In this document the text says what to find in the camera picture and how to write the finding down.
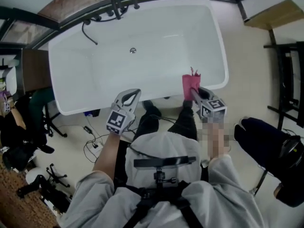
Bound white bathtub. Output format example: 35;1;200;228
48;0;229;116

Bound another person's forearm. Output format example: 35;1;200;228
10;107;27;130

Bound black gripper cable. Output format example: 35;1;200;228
151;114;178;125

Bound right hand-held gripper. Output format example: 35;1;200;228
190;86;228;125

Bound person's legs black trousers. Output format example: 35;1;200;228
132;100;198;143

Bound brown wooden cabinet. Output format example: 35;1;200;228
21;48;52;92

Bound person's grey and white top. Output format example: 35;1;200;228
58;131;269;228

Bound pink cleaning cloth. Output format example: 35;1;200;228
181;66;202;102

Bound black office chair base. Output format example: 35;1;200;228
16;164;72;215

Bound person's left forearm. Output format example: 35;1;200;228
92;132;122;173

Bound black-framed window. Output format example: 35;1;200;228
0;0;184;50

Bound person's right forearm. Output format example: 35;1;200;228
201;121;232;161

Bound white power strip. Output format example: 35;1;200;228
87;141;104;155

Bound black chest camera mount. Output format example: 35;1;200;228
133;155;202;228

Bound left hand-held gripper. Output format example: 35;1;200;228
106;88;142;136

